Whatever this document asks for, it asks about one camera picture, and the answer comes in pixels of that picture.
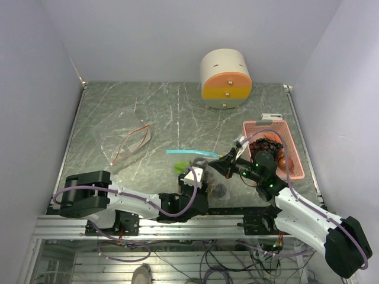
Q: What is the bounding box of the orange zip top bag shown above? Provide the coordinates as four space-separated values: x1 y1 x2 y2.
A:
91 107 151 167

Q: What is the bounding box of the aluminium rail frame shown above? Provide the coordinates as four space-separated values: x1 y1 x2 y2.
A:
17 204 359 284

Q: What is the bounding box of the pink perforated plastic basket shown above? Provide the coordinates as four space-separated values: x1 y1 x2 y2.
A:
242 120 305 181

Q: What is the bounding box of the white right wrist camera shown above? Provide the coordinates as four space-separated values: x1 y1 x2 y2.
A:
233 134 248 159

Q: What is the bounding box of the fake dark purple fruit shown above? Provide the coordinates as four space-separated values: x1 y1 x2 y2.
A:
211 183 227 199

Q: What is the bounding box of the round mini drawer cabinet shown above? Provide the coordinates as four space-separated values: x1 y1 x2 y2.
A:
200 49 253 109

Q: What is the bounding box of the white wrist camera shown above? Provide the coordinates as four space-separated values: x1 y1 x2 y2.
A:
184 166 204 189
233 134 248 159

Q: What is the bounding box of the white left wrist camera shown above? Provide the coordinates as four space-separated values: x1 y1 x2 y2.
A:
184 166 204 189

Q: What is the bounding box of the fake brown round fruit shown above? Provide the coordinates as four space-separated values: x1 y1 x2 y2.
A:
278 156 294 172

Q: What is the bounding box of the fake purple grape bunch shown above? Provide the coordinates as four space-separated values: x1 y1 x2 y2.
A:
249 138 282 155

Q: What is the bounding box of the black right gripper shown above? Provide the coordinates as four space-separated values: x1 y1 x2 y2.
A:
208 147 263 183

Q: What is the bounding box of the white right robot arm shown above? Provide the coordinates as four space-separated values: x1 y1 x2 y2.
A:
209 149 372 279

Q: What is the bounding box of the small white plastic clip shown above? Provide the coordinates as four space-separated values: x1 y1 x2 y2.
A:
261 113 282 121

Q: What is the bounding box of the blue zip top bag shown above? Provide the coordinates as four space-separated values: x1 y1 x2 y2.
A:
166 149 230 207

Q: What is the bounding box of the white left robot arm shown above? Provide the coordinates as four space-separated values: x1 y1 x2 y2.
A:
52 167 209 235

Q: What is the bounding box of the fake green vegetable piece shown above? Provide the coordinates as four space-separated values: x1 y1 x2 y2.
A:
174 161 190 175

